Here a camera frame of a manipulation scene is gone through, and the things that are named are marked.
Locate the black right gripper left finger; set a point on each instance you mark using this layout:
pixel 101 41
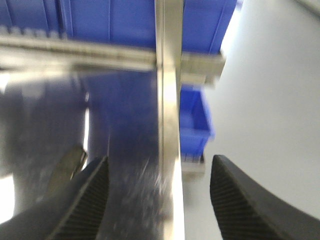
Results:
pixel 73 213

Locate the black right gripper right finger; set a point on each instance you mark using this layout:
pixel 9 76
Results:
pixel 245 210

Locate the grey brake pad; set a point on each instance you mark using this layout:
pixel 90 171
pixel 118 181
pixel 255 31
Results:
pixel 67 167

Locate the lower blue plastic bin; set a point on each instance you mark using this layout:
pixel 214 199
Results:
pixel 195 121

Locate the blue plastic bin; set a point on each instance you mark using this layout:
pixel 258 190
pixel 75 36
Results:
pixel 32 15
pixel 133 22
pixel 195 121

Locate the stainless steel roller rack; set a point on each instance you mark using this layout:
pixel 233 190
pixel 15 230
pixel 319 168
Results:
pixel 116 101

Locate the right blue plastic bin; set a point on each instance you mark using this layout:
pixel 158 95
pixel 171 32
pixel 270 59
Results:
pixel 133 22

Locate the left blue plastic bin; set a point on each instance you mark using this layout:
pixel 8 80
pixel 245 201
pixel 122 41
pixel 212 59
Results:
pixel 32 15

